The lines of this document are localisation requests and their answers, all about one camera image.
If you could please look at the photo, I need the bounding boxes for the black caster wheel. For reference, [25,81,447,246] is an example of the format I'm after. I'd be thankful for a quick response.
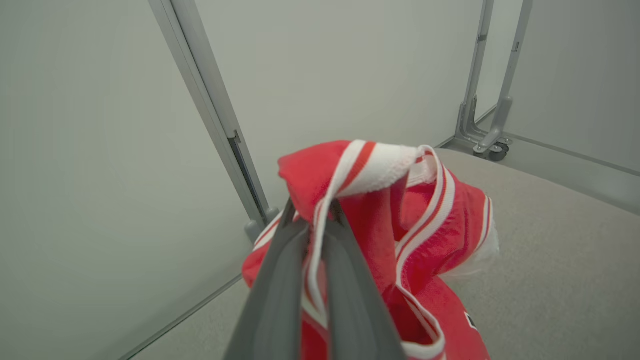
[488,142,511,163]

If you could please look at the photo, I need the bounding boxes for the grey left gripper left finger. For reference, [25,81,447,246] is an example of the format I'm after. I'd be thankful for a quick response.
[223,197,311,360]

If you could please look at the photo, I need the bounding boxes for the grey partition leg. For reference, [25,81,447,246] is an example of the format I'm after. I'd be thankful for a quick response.
[454,0,497,146]
[472,0,534,162]

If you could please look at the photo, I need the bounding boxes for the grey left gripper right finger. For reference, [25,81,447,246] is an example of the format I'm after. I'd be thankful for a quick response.
[322,200,406,360]

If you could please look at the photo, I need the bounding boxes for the grey partition joining post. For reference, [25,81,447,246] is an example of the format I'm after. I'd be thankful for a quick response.
[148,0,282,244]

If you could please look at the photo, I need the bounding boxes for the red jersey shirt white sleeves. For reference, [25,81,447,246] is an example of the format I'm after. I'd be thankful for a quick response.
[241,140,501,360]

